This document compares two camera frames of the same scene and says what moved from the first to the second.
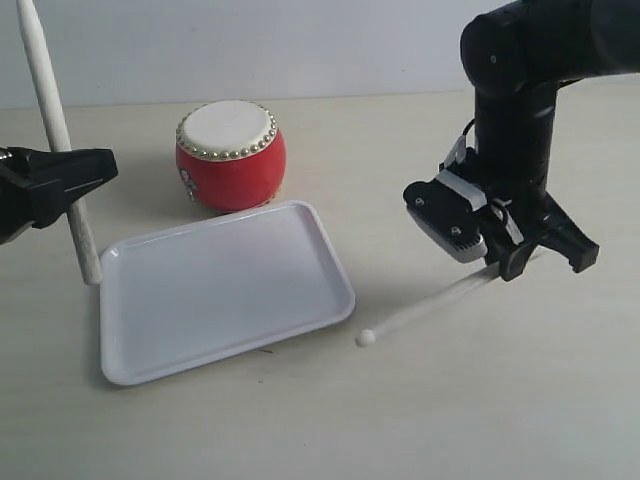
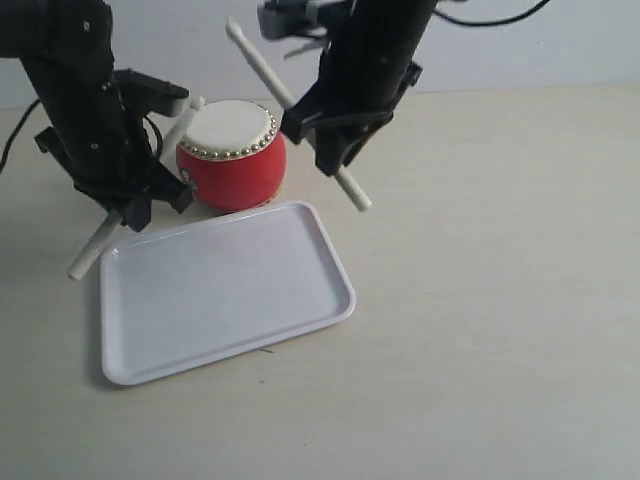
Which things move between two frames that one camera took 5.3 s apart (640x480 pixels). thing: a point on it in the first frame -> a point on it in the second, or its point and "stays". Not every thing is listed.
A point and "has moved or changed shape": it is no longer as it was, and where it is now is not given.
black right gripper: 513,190 -> 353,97
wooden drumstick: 78,218 has moved or changed shape
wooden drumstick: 367,338 -> 355,189
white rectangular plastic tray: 203,292 stays
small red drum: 231,156 stays
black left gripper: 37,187 -> 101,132
